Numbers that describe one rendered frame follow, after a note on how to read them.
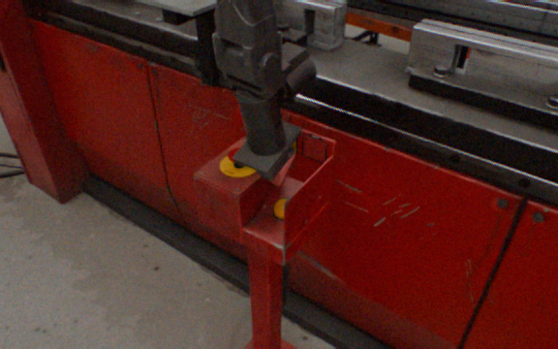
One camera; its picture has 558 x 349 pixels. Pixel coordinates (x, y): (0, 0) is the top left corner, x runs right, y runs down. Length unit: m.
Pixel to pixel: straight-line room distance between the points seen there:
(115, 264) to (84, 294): 0.15
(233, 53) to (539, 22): 0.76
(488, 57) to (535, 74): 0.08
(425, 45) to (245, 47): 0.48
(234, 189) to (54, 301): 1.09
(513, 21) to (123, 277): 1.41
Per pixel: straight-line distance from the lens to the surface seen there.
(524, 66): 0.94
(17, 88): 1.87
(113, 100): 1.57
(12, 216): 2.18
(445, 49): 0.96
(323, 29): 1.07
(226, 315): 1.59
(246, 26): 0.56
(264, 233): 0.83
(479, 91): 0.91
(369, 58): 1.05
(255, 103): 0.63
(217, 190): 0.82
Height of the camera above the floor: 1.29
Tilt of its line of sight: 38 degrees down
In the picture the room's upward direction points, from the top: straight up
